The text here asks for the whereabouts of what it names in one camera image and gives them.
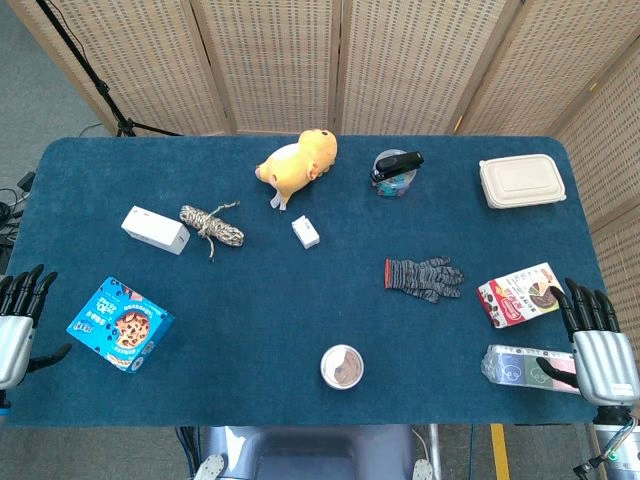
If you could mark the clear plastic jar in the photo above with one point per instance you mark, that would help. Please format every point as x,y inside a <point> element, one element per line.
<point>392,186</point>

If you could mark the woven wooden folding screen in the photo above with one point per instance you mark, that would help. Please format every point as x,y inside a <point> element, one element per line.
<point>415,65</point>

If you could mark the yellow plush animal toy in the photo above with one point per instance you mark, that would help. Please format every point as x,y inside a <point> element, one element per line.
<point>300,167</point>

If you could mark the beige lidded lunch box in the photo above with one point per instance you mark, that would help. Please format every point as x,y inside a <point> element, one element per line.
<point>522,180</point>

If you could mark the large white carton box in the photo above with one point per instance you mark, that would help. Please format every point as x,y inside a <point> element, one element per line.
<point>155,230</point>

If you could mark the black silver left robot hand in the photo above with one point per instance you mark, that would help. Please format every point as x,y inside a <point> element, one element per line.
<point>15,345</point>

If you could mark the plastic wrapped tissue pack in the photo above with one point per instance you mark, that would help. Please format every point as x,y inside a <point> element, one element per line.
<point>515,367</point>

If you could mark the red white snack box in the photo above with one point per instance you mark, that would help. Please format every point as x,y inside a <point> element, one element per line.
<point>517,297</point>

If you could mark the black stapler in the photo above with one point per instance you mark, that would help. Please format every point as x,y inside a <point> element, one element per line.
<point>397,164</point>

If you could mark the blue table cloth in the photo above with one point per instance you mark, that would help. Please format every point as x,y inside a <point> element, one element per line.
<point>280,310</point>

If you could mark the black tripod stand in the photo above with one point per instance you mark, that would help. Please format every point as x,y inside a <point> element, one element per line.
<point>100,87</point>

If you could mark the grey blue robot torso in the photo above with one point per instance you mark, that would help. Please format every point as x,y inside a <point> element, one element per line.
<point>310,455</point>

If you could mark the blue cookie box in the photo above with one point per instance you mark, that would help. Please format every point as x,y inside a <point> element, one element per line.
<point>120,325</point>

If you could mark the grey glove with red cuff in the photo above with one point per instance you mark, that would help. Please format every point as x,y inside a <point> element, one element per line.
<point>425,280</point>

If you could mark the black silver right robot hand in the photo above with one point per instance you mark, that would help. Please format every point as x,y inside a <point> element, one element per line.
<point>605,365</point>

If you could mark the brown rubber band jar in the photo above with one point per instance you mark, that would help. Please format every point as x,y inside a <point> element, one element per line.
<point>342,367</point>

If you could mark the small white carton box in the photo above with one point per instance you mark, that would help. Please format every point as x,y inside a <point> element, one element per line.
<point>306,232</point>

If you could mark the black power adapter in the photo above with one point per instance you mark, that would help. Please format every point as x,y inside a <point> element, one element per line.
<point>26,181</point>

